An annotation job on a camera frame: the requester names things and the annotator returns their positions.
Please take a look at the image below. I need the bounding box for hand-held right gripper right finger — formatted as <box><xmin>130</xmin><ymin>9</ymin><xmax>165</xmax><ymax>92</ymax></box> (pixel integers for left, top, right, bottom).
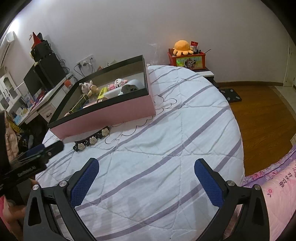
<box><xmin>194</xmin><ymin>158</ymin><xmax>270</xmax><ymax>241</ymax></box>

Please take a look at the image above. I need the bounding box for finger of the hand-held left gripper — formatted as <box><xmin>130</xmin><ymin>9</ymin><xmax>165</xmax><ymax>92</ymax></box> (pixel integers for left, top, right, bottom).
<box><xmin>42</xmin><ymin>141</ymin><xmax>64</xmax><ymax>163</ymax></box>
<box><xmin>24</xmin><ymin>143</ymin><xmax>46</xmax><ymax>158</ymax></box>

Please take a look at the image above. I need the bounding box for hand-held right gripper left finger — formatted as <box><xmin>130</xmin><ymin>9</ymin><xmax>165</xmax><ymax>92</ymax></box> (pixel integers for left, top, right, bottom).
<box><xmin>22</xmin><ymin>158</ymin><xmax>100</xmax><ymax>241</ymax></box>

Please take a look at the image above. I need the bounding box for black flower hair clip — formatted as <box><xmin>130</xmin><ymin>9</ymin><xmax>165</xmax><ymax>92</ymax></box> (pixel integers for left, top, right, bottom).
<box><xmin>73</xmin><ymin>126</ymin><xmax>110</xmax><ymax>152</ymax></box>

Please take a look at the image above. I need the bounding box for rose gold metal cup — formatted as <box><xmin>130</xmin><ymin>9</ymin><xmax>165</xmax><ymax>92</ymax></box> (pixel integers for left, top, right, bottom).
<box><xmin>83</xmin><ymin>98</ymin><xmax>109</xmax><ymax>109</ymax></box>

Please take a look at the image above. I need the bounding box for pink box with black rim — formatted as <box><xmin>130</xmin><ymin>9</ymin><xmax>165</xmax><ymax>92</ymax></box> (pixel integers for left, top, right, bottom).
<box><xmin>47</xmin><ymin>55</ymin><xmax>156</xmax><ymax>139</ymax></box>

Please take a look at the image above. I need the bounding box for pale pink pig plush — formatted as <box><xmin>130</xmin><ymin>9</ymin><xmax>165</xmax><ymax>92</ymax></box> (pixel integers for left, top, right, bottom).
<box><xmin>79</xmin><ymin>82</ymin><xmax>92</xmax><ymax>93</ymax></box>

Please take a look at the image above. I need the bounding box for small bear plush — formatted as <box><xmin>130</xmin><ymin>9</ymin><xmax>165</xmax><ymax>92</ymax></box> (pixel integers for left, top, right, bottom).
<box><xmin>87</xmin><ymin>80</ymin><xmax>100</xmax><ymax>97</ymax></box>

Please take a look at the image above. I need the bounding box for small white box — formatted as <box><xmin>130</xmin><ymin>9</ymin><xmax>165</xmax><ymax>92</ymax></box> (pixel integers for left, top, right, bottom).
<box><xmin>104</xmin><ymin>88</ymin><xmax>123</xmax><ymax>99</ymax></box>

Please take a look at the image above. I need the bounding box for person's left hand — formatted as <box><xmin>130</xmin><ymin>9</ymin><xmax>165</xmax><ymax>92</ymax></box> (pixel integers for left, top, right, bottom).
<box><xmin>0</xmin><ymin>197</ymin><xmax>26</xmax><ymax>234</ymax></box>

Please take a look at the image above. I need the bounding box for pink padded coat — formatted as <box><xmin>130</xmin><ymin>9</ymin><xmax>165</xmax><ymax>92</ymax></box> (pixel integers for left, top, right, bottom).
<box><xmin>5</xmin><ymin>116</ymin><xmax>22</xmax><ymax>163</ymax></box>

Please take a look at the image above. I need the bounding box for white desk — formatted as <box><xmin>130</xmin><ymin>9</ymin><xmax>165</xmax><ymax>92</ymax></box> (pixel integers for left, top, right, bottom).
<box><xmin>17</xmin><ymin>76</ymin><xmax>79</xmax><ymax>126</ymax></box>

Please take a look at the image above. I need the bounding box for blue white carton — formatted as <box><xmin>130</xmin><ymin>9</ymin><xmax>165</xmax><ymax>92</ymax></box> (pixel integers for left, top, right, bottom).
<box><xmin>23</xmin><ymin>91</ymin><xmax>34</xmax><ymax>108</ymax></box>

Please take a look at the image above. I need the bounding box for white striped quilt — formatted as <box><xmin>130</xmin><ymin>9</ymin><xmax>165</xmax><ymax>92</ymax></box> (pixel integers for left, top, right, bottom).
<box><xmin>35</xmin><ymin>65</ymin><xmax>245</xmax><ymax>241</ymax></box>

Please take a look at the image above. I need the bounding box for black monitor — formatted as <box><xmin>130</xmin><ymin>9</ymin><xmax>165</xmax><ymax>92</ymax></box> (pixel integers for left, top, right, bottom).
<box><xmin>23</xmin><ymin>67</ymin><xmax>43</xmax><ymax>96</ymax></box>

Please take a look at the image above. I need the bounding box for white glass-door cabinet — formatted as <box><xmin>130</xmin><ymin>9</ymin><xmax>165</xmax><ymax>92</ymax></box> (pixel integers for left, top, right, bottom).
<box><xmin>0</xmin><ymin>67</ymin><xmax>21</xmax><ymax>114</ymax></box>

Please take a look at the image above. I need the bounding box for pink floral blanket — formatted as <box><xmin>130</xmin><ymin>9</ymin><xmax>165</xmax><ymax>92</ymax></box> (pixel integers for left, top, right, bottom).
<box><xmin>240</xmin><ymin>144</ymin><xmax>296</xmax><ymax>241</ymax></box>

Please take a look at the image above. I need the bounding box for black computer tower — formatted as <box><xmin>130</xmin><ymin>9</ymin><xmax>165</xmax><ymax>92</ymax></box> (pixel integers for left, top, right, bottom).
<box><xmin>35</xmin><ymin>53</ymin><xmax>67</xmax><ymax>91</ymax></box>

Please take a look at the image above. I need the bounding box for black bathroom scale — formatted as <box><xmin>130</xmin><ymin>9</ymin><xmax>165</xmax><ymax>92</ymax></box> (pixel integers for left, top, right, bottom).
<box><xmin>218</xmin><ymin>87</ymin><xmax>242</xmax><ymax>103</ymax></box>

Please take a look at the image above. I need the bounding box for black speaker box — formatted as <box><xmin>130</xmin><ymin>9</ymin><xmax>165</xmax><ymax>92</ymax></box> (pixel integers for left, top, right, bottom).
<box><xmin>31</xmin><ymin>40</ymin><xmax>52</xmax><ymax>62</ymax></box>

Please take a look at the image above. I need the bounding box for white dark nightstand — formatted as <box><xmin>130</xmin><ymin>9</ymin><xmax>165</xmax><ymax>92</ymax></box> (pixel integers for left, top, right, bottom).
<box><xmin>194</xmin><ymin>68</ymin><xmax>218</xmax><ymax>87</ymax></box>

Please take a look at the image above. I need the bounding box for red cone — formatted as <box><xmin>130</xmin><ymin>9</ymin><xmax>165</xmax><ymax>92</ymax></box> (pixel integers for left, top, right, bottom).
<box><xmin>32</xmin><ymin>31</ymin><xmax>44</xmax><ymax>48</ymax></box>

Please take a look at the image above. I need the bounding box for white air conditioner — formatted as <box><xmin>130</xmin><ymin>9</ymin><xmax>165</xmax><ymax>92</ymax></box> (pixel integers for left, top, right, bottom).
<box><xmin>0</xmin><ymin>31</ymin><xmax>15</xmax><ymax>67</ymax></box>

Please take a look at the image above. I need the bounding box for red storage box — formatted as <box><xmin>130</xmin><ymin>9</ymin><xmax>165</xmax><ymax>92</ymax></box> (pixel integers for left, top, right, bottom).
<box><xmin>168</xmin><ymin>47</ymin><xmax>206</xmax><ymax>70</ymax></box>

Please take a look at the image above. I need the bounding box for orange octopus plush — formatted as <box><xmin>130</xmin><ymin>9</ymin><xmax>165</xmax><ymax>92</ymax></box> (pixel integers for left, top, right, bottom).
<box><xmin>173</xmin><ymin>40</ymin><xmax>193</xmax><ymax>55</ymax></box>

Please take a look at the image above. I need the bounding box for black power cable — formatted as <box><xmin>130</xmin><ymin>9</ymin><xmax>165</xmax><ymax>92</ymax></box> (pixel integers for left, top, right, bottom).
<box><xmin>73</xmin><ymin>58</ymin><xmax>95</xmax><ymax>77</ymax></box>

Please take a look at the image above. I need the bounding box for white wall socket strip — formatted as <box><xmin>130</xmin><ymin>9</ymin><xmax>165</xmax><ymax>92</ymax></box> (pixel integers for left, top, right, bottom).
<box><xmin>77</xmin><ymin>54</ymin><xmax>94</xmax><ymax>66</ymax></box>

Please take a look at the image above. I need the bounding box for white door frame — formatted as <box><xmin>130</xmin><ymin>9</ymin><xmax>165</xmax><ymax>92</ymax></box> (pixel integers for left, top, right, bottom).
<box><xmin>283</xmin><ymin>35</ymin><xmax>296</xmax><ymax>87</ymax></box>

